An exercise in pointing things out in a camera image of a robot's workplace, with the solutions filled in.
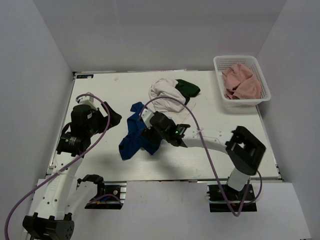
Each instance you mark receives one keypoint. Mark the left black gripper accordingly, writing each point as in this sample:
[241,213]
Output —
[115,117]

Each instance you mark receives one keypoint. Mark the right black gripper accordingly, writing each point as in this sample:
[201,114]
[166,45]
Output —
[148,133]

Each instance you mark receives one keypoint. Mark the blue t-shirt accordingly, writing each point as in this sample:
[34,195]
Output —
[133,141]

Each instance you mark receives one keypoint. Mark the white green-sleeved printed t-shirt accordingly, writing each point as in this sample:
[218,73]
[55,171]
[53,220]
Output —
[171,96]

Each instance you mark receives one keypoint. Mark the pink t-shirt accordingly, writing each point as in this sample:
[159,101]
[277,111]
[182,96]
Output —
[241,83]

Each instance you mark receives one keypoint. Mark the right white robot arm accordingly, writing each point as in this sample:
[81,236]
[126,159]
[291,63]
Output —
[243,148]

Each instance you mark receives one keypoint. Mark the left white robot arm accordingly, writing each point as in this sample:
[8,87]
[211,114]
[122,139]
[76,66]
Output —
[65,194]

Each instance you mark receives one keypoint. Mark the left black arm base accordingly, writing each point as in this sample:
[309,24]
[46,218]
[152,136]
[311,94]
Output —
[112,197]

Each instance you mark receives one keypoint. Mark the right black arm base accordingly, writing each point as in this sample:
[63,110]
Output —
[217,204]

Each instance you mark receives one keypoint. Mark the blue label sticker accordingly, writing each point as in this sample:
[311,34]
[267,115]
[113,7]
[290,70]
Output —
[84,76]

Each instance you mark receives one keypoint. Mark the white plastic basket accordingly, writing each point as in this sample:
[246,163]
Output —
[224,62]

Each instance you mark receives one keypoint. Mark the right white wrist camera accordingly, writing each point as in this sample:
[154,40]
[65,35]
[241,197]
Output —
[146,116]

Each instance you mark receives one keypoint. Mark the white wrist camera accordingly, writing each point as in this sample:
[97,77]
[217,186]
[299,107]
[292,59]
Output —
[146,116]
[87,100]

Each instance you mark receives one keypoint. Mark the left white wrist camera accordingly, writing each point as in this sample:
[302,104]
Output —
[87,100]

